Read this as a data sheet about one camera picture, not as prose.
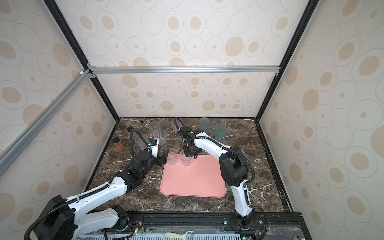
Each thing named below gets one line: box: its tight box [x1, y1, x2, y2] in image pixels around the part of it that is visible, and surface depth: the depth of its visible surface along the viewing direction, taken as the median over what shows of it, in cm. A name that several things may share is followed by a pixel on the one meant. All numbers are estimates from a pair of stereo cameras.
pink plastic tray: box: [160, 154, 226, 198], surface depth 87 cm
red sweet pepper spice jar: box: [111, 136, 125, 151], surface depth 99 cm
